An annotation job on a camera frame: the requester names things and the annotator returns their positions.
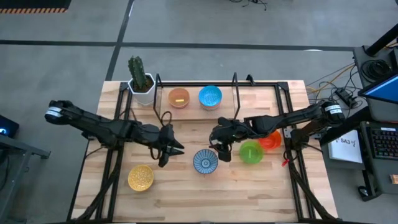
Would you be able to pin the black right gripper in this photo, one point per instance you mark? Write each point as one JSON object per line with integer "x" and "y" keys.
{"x": 228, "y": 132}

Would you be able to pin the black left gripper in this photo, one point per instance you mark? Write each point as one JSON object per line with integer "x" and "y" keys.
{"x": 166, "y": 137}

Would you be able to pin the blue radial striped ceramic bowl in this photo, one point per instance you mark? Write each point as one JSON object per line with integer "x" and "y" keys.
{"x": 205, "y": 161}

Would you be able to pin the green translucent plastic bowl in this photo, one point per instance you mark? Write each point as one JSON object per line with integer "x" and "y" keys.
{"x": 251, "y": 153}

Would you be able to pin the turquoise patterned ceramic bowl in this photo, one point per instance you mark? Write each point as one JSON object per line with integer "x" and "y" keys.
{"x": 210, "y": 96}

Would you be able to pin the orange yellow patterned ceramic bowl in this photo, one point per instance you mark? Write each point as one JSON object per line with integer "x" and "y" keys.
{"x": 140, "y": 177}

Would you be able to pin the yellow translucent plastic bowl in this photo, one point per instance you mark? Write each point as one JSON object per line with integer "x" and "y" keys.
{"x": 178, "y": 97}

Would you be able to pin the orange translucent plastic bowl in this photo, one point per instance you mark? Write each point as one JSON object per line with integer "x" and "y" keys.
{"x": 272, "y": 141}

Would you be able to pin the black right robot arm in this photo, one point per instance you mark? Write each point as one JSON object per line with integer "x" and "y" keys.
{"x": 280, "y": 119}

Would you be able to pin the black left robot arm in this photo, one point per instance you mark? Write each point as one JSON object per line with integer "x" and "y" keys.
{"x": 93, "y": 124}

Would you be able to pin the black metal wooden board shelf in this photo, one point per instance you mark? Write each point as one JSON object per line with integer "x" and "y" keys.
{"x": 199, "y": 113}

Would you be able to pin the white hexagonal plant pot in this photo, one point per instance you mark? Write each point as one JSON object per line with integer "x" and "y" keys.
{"x": 143, "y": 97}

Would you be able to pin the red clip tag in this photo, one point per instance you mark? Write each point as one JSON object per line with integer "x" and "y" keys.
{"x": 284, "y": 162}

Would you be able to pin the green cactus plant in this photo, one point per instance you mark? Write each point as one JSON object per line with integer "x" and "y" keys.
{"x": 137, "y": 73}

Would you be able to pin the white paper sheet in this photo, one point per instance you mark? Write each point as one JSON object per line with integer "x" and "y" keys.
{"x": 345, "y": 152}

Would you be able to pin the black power adapter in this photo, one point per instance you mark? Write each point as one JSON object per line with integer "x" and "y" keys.
{"x": 345, "y": 96}

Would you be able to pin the grey metal cart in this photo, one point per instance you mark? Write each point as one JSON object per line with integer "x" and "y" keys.
{"x": 15, "y": 161}

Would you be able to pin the black device with blue light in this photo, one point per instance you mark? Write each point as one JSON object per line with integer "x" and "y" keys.
{"x": 7, "y": 126}

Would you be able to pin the black computer keyboard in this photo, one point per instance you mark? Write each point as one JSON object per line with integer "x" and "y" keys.
{"x": 385, "y": 143}

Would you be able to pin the grey side desk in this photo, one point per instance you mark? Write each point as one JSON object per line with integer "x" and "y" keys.
{"x": 385, "y": 174}

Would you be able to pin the laptop with blue screen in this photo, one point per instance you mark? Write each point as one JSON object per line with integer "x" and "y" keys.
{"x": 384, "y": 90}

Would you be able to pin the black diagonal pole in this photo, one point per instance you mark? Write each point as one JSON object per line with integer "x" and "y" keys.
{"x": 384, "y": 40}

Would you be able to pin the black yellow hazard striped mat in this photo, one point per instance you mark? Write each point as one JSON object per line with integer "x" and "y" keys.
{"x": 31, "y": 4}

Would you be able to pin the black aluminium table frame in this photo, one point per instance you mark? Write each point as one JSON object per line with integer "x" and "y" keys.
{"x": 199, "y": 84}

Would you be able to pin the black clamp bracket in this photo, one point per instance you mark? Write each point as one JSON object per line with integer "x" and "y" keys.
{"x": 250, "y": 80}

